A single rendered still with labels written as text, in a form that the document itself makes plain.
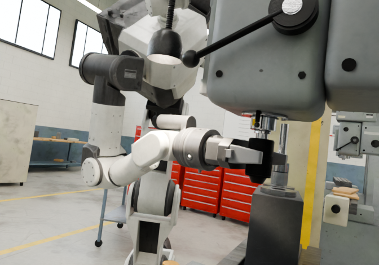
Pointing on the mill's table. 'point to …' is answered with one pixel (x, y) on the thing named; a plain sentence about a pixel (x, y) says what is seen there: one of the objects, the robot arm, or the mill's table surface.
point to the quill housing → (268, 54)
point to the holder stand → (274, 226)
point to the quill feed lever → (294, 0)
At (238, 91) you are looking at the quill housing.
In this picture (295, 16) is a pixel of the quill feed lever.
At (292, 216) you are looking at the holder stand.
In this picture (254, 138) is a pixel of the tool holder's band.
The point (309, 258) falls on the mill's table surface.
